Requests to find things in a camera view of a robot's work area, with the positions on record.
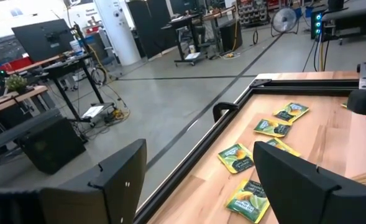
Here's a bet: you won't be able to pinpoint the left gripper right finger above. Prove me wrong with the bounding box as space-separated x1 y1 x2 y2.
253 141 362 224

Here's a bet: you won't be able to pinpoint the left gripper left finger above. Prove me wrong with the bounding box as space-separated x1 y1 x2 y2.
39 139 148 224

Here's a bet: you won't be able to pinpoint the black floor case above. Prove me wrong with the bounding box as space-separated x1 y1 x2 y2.
17 116 87 175

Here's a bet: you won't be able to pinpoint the dark table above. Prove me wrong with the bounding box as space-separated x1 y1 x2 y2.
321 0 366 35

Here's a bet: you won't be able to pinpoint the computer tower blue lights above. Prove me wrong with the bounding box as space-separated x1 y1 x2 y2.
309 5 324 40

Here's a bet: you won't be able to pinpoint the black bench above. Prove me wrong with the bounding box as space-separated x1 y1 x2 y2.
0 108 62 155

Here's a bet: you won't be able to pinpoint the round floor fan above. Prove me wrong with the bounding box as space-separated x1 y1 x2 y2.
270 7 299 35

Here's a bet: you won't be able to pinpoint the wooden side table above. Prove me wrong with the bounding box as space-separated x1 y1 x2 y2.
0 85 49 118

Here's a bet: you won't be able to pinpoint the green potted plant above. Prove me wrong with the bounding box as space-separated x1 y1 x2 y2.
4 73 29 93

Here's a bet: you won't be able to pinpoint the storage shelf with boxes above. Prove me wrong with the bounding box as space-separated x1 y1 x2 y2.
236 0 273 28

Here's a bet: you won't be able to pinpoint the black cabinet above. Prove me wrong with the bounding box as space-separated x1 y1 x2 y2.
219 19 243 52

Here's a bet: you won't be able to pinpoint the red bin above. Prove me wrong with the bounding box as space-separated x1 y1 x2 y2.
0 56 35 73

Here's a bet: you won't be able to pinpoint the white round pillar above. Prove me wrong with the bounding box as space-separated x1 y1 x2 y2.
93 0 142 67

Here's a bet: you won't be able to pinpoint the black monitor on stand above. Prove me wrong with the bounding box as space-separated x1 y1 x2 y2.
11 18 75 62

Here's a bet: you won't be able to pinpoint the black partition panels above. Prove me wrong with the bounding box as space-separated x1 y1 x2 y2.
126 0 178 60

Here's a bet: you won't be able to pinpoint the black rolling desk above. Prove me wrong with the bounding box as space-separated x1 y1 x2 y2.
168 6 243 67

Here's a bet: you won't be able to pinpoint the yellow cable coil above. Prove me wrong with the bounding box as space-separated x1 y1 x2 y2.
108 108 130 124

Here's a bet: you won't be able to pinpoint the black frame handle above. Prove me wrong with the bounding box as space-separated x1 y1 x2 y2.
212 101 240 123

